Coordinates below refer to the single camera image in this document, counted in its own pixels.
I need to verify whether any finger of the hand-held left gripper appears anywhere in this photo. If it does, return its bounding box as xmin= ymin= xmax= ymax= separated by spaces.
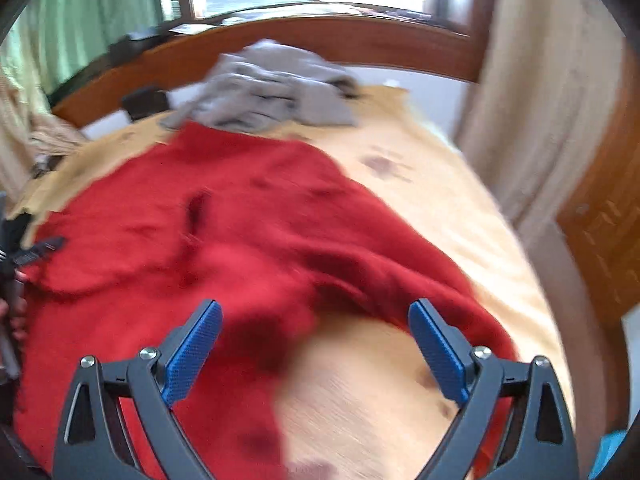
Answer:
xmin=11 ymin=236 xmax=67 ymax=268

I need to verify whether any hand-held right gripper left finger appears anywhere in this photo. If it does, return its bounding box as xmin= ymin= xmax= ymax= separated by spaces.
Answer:
xmin=52 ymin=299 xmax=223 ymax=480

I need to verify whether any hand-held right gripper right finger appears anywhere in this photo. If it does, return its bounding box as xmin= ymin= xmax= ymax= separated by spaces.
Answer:
xmin=408 ymin=298 xmax=580 ymax=480

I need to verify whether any red sweater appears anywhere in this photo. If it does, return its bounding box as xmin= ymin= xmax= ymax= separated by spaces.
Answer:
xmin=12 ymin=122 xmax=518 ymax=480

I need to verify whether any person's left hand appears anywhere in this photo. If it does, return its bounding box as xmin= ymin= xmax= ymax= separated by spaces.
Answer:
xmin=0 ymin=270 xmax=30 ymax=343

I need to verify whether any beige crumpled cloth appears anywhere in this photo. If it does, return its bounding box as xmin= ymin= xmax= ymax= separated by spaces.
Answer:
xmin=0 ymin=35 xmax=86 ymax=201

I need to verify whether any yellow bed sheet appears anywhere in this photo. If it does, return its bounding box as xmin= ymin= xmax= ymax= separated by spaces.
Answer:
xmin=10 ymin=84 xmax=576 ymax=480

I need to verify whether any small black box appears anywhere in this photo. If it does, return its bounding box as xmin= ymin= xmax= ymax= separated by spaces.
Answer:
xmin=122 ymin=86 xmax=170 ymax=122

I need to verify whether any wooden cabinet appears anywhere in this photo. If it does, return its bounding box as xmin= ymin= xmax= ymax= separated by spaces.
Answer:
xmin=555 ymin=150 xmax=640 ymax=331

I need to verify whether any green curtain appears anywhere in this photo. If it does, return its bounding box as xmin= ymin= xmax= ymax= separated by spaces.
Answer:
xmin=0 ymin=0 xmax=173 ymax=98

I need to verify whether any grey garment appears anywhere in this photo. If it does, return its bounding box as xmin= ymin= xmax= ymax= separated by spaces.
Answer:
xmin=159 ymin=39 xmax=360 ymax=133

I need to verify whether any beige curtain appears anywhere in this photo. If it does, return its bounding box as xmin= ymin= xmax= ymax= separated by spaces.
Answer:
xmin=452 ymin=0 xmax=628 ymax=233

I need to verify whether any wooden bed headboard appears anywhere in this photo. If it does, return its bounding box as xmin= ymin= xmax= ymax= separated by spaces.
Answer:
xmin=51 ymin=16 xmax=488 ymax=128

